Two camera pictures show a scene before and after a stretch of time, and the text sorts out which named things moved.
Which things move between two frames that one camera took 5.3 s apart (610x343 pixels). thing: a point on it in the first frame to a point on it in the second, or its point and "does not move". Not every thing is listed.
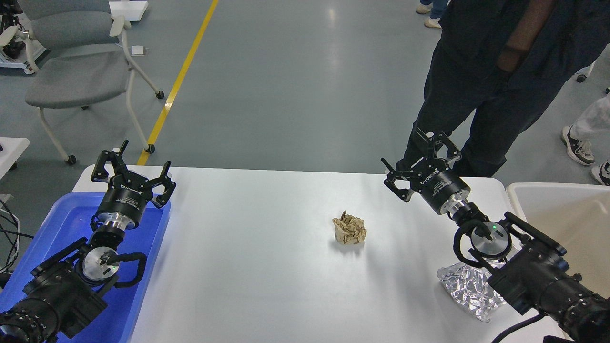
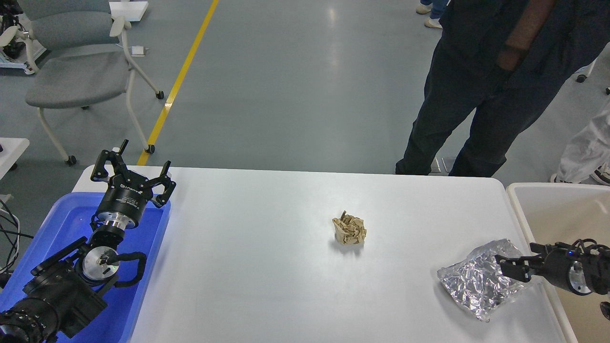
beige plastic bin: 576,216 does not move
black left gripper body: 126,198 does not move
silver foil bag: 467,284 does not move
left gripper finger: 99,174 does not move
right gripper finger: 442,151 to 538,248
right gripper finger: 404,194 to 517,267
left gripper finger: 167,181 does not move
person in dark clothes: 498,64 does not move
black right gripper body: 445,190 to 564,267
